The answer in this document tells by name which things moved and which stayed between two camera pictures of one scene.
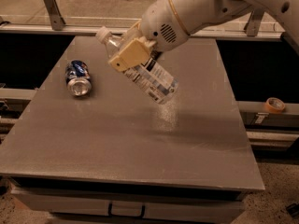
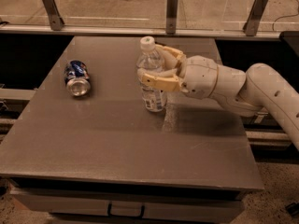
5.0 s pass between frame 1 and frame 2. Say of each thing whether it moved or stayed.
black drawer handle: stayed
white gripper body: moved
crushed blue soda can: stayed
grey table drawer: stayed
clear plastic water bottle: moved
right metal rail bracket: stayed
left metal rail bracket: stayed
